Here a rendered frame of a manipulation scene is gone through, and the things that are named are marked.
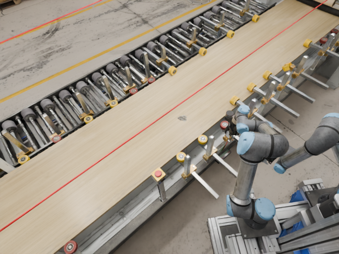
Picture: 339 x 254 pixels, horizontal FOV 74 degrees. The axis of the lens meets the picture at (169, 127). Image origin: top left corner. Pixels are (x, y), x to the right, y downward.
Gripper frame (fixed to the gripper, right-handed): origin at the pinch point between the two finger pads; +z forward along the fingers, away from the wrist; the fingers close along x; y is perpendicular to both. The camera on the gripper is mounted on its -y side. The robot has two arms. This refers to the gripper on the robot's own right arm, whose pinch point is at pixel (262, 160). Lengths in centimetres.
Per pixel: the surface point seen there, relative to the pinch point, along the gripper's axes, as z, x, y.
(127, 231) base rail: 13, -117, -33
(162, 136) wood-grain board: -7, -49, -71
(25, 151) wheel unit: -4, -147, -141
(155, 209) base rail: 13, -90, -32
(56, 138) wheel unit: -8, -120, -131
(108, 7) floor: 83, 110, -457
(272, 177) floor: 83, 41, 13
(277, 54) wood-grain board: -7, 114, -66
